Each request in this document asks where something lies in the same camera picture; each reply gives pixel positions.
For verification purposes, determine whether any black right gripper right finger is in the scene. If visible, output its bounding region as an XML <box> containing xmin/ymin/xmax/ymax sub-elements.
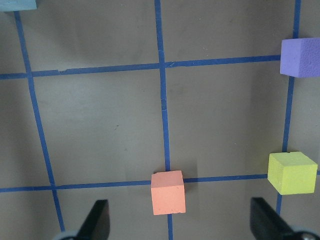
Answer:
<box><xmin>249</xmin><ymin>197</ymin><xmax>295</xmax><ymax>240</ymax></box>

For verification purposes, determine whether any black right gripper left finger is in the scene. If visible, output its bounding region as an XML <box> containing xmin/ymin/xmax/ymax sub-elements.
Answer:
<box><xmin>76</xmin><ymin>199</ymin><xmax>111</xmax><ymax>240</ymax></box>

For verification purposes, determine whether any light blue block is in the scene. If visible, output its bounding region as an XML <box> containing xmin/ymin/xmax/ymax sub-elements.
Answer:
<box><xmin>0</xmin><ymin>0</ymin><xmax>37</xmax><ymax>12</ymax></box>

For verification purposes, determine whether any yellow block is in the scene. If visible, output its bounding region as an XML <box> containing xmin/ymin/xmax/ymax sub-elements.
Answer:
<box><xmin>267</xmin><ymin>151</ymin><xmax>318</xmax><ymax>195</ymax></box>

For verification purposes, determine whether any orange block right rear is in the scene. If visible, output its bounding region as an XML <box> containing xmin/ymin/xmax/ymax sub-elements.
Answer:
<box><xmin>150</xmin><ymin>170</ymin><xmax>186</xmax><ymax>216</ymax></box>

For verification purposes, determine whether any purple block right side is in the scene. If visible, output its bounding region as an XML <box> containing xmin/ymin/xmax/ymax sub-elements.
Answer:
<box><xmin>280</xmin><ymin>37</ymin><xmax>320</xmax><ymax>78</ymax></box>

